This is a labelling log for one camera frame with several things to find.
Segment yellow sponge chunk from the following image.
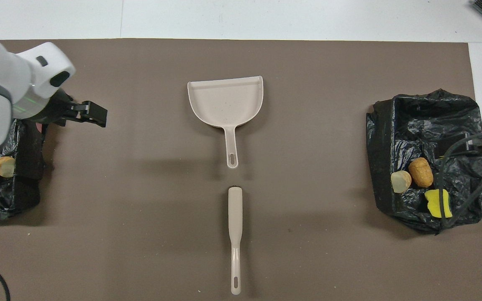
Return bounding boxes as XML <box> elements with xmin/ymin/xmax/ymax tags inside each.
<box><xmin>424</xmin><ymin>189</ymin><xmax>453</xmax><ymax>219</ymax></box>

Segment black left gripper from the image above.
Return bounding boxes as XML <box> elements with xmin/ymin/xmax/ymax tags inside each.
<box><xmin>28</xmin><ymin>89</ymin><xmax>108</xmax><ymax>128</ymax></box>

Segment brown table mat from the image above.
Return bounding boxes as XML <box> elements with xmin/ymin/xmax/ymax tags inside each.
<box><xmin>0</xmin><ymin>38</ymin><xmax>482</xmax><ymax>301</ymax></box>

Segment brown bread roll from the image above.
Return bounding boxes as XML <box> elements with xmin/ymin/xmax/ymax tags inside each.
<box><xmin>408</xmin><ymin>157</ymin><xmax>434</xmax><ymax>188</ymax></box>

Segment beige plastic dustpan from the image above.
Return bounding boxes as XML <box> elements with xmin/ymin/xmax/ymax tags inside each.
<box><xmin>187</xmin><ymin>76</ymin><xmax>264</xmax><ymax>169</ymax></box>

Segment pale green foam chunk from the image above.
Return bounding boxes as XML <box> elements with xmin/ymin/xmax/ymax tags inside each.
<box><xmin>0</xmin><ymin>156</ymin><xmax>16</xmax><ymax>179</ymax></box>
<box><xmin>390</xmin><ymin>170</ymin><xmax>412</xmax><ymax>194</ymax></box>

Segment beige hand brush black bristles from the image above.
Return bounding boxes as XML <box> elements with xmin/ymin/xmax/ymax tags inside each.
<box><xmin>228</xmin><ymin>186</ymin><xmax>244</xmax><ymax>296</ymax></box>

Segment black bag-lined trash bin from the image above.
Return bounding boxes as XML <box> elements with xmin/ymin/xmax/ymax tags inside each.
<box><xmin>366</xmin><ymin>88</ymin><xmax>482</xmax><ymax>235</ymax></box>

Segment black bagged bin pink spot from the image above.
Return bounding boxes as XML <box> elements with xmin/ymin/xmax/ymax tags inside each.
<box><xmin>0</xmin><ymin>119</ymin><xmax>49</xmax><ymax>221</ymax></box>

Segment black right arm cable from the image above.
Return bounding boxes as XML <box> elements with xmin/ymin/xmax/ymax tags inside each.
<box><xmin>438</xmin><ymin>133</ymin><xmax>482</xmax><ymax>228</ymax></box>

